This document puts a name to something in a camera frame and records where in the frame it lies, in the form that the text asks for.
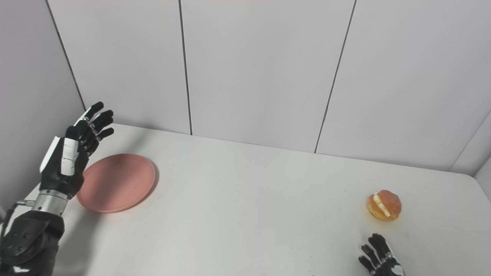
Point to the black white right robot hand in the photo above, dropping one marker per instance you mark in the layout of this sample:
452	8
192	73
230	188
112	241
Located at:
381	260

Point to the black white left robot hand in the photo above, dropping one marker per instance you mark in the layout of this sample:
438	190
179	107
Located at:
65	165

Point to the pink round plate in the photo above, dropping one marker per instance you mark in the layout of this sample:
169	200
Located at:
117	182

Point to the cream puff pastry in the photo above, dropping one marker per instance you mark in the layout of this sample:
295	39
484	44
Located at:
384	206

